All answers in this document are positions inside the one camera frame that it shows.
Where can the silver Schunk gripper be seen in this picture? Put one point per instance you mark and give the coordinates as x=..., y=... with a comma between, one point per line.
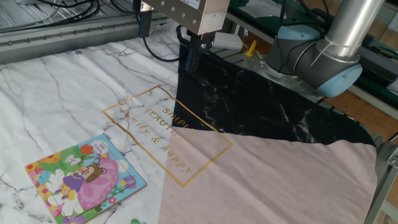
x=186, y=12

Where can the teal and brown puzzle piece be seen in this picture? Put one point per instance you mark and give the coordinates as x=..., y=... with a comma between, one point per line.
x=136, y=221

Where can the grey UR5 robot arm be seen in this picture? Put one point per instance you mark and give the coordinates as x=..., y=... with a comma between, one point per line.
x=351, y=21

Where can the colourful fairy puzzle board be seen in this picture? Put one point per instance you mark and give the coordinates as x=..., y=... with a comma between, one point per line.
x=93, y=186

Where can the clear plastic bag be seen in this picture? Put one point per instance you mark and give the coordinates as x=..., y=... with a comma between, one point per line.
x=261, y=7

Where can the marble pink black tablecloth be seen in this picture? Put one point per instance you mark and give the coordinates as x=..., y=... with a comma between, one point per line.
x=264, y=180

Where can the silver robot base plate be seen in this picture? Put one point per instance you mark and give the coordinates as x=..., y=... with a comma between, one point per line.
x=298, y=85

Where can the long aluminium rail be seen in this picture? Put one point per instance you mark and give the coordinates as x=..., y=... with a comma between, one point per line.
x=77, y=37

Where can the aluminium table frame corner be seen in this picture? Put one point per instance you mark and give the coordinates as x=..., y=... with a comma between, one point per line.
x=381, y=174

